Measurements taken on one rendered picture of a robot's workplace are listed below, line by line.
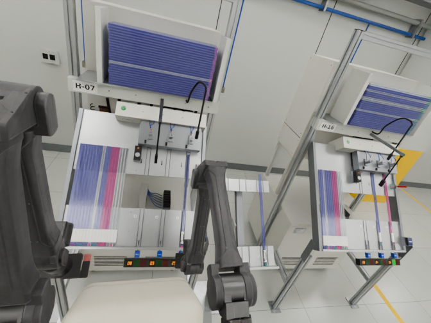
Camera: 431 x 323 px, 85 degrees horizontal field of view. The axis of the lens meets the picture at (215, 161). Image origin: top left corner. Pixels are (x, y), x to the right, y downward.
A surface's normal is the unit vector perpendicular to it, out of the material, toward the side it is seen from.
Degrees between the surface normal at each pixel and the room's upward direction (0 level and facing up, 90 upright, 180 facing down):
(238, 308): 37
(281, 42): 90
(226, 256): 20
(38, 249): 90
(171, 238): 45
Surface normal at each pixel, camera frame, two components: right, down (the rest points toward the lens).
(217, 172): 0.29, -0.60
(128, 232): 0.26, -0.22
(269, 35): 0.15, 0.54
